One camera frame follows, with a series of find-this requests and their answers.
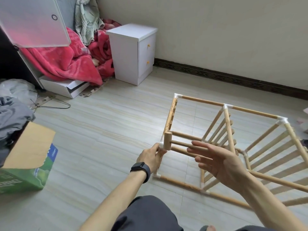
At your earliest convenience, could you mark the person's right hand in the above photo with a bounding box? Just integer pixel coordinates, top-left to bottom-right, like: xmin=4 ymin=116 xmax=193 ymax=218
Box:
xmin=187 ymin=141 xmax=248 ymax=192

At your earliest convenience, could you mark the person's left hand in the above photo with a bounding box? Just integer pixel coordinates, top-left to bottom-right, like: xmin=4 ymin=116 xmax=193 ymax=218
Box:
xmin=137 ymin=143 xmax=168 ymax=174

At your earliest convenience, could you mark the person's right forearm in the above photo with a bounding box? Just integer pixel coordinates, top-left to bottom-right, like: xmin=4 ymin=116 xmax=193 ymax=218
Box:
xmin=238 ymin=173 xmax=308 ymax=231

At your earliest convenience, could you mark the person's left forearm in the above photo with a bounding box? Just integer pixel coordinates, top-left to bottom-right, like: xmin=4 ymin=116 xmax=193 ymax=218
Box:
xmin=79 ymin=171 xmax=147 ymax=231

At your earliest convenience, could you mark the black smartwatch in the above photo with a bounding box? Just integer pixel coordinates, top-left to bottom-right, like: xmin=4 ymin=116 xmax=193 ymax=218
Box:
xmin=130 ymin=162 xmax=152 ymax=184

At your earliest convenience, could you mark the wooden mallet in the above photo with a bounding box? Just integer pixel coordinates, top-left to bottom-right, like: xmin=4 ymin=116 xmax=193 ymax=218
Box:
xmin=163 ymin=131 xmax=215 ymax=154

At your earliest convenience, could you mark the white box cabinet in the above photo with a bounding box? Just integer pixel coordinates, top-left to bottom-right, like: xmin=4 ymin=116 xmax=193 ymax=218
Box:
xmin=106 ymin=23 xmax=158 ymax=86

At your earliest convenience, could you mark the flat white box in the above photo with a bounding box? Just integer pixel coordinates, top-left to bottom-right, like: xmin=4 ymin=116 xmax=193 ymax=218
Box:
xmin=38 ymin=76 xmax=90 ymax=99

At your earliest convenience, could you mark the green cardboard box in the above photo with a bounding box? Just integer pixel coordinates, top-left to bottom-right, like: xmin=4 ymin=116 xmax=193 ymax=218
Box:
xmin=0 ymin=122 xmax=58 ymax=194

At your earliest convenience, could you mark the red fleece blanket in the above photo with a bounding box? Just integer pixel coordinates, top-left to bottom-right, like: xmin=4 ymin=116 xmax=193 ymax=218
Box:
xmin=19 ymin=18 xmax=121 ymax=86

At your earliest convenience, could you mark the grey jacket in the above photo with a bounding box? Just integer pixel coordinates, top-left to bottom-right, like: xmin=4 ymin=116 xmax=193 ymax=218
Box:
xmin=0 ymin=96 xmax=35 ymax=167

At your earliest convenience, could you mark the white plastic bag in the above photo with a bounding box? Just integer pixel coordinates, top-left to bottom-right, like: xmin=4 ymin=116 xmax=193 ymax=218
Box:
xmin=0 ymin=78 xmax=38 ymax=106

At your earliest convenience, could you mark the pale green cloth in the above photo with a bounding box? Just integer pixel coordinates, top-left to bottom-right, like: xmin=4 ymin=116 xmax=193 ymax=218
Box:
xmin=74 ymin=0 xmax=104 ymax=46

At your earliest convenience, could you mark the grey blue cloth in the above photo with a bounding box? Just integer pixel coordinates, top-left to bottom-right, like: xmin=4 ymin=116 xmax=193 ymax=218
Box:
xmin=55 ymin=0 xmax=78 ymax=29

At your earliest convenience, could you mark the white plastic door panel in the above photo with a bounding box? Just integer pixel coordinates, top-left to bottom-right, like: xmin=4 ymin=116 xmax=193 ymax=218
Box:
xmin=0 ymin=0 xmax=71 ymax=47

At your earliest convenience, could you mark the wire clothes hanger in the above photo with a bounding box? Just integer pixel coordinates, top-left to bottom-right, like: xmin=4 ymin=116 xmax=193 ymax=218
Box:
xmin=31 ymin=96 xmax=71 ymax=110

